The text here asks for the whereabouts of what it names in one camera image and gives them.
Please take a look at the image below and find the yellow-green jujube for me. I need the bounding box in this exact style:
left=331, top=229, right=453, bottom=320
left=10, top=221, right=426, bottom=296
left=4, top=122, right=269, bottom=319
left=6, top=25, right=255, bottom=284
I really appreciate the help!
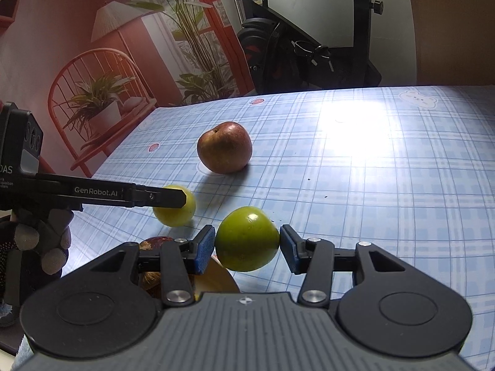
left=152, top=185, right=196, bottom=228

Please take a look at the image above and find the red apple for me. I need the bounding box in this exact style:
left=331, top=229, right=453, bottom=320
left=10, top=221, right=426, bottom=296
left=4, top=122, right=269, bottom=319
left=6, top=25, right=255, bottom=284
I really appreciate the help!
left=197, top=121, right=253, bottom=174

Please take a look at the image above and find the golden plate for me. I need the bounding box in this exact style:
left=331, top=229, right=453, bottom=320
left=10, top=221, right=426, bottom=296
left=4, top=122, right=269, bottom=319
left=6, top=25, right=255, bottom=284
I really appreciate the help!
left=191, top=255, right=241, bottom=301

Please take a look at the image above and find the blue plaid tablecloth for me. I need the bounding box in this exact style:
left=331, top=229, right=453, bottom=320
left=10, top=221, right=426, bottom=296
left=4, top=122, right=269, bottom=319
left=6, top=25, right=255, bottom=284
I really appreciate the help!
left=13, top=85, right=495, bottom=371

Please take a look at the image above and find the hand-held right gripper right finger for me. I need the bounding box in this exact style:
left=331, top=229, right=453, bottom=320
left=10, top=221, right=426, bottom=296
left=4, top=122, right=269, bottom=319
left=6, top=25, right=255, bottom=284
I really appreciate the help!
left=279, top=224, right=416, bottom=305

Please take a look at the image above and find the wall poster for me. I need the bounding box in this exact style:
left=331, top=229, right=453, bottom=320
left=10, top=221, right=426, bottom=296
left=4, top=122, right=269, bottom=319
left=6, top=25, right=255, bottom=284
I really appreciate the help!
left=0, top=0, right=258, bottom=180

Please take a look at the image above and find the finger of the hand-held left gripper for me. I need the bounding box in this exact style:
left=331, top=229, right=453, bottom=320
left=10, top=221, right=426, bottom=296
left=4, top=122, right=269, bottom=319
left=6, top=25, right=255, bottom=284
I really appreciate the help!
left=133, top=185, right=199, bottom=209

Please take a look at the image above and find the wooden cabinet panel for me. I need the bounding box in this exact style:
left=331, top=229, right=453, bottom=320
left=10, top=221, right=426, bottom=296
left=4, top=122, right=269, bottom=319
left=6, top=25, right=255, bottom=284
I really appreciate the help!
left=406, top=0, right=495, bottom=87

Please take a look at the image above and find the dark purple mangosteen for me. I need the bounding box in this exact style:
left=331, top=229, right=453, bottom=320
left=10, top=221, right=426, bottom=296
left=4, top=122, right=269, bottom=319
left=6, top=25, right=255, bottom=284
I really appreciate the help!
left=139, top=236, right=176, bottom=252

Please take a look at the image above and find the brown fruit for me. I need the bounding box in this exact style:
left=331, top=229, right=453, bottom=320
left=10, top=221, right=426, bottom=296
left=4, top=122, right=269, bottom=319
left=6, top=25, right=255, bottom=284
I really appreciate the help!
left=138, top=271, right=162, bottom=291

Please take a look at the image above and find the black exercise bike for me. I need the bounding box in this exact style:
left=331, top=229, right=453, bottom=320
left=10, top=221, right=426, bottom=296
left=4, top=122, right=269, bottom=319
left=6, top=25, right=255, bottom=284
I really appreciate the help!
left=228, top=0, right=384, bottom=95

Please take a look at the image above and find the person's left hand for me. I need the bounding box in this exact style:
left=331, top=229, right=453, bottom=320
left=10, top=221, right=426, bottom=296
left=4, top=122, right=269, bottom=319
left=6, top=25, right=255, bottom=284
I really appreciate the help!
left=0, top=208, right=75, bottom=279

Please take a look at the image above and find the green jujube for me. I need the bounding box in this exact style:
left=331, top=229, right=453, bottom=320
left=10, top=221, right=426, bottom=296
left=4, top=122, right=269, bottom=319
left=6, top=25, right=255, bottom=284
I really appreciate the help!
left=214, top=206, right=280, bottom=272

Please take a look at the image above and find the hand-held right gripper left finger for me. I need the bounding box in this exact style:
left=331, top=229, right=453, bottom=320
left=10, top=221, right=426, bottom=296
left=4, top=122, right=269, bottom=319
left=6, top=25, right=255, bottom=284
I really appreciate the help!
left=79, top=224, right=216, bottom=305

